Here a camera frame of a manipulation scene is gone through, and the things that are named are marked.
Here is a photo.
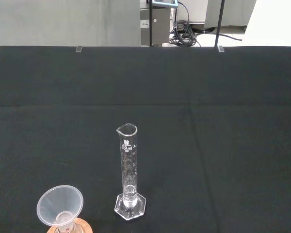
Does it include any black bench cloth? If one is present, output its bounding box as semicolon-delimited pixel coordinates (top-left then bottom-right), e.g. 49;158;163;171
0;45;291;233

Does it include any thin black tripod pole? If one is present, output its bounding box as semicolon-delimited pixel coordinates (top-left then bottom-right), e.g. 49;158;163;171
148;0;154;47

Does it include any grey metal cabinet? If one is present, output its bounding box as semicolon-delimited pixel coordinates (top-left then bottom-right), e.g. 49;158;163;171
140;8;179;47

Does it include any blue-framed device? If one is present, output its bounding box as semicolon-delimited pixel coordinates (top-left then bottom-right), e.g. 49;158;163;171
153;0;179;8

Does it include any thick black tripod pole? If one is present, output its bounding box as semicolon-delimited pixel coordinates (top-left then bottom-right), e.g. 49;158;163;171
214;0;226;47

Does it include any translucent plastic funnel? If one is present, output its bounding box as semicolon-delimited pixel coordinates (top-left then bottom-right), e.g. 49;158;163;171
36;185;84;226

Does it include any clear round-bottom flask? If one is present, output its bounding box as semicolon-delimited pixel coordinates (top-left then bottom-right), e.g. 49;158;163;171
53;219;82;233

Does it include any coiled black cable bundle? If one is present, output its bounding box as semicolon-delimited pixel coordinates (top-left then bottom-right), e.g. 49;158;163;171
169;2;243;47

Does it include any cork ring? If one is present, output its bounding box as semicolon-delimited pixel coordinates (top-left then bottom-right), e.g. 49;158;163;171
46;217;93;233

